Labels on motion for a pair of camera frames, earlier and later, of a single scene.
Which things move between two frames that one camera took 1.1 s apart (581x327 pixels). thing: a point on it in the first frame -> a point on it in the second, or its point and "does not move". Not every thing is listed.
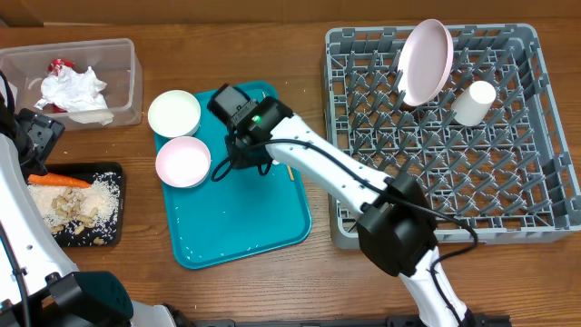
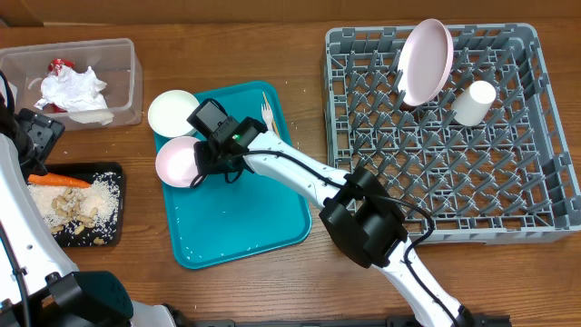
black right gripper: [237, 159] -> [203, 164]
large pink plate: [425, 62] does not move
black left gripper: [43, 130] does not move
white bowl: [173, 113] does not move
